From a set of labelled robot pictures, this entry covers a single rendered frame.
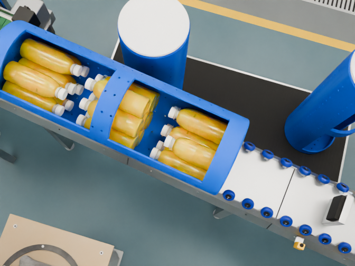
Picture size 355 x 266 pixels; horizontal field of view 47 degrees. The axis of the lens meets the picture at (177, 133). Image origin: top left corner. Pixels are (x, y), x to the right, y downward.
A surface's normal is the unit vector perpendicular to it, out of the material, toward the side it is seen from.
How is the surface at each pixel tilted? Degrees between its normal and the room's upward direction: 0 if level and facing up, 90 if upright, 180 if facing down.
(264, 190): 0
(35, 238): 0
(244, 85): 0
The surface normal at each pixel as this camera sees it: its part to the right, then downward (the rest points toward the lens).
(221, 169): -0.19, 0.26
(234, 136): 0.12, -0.43
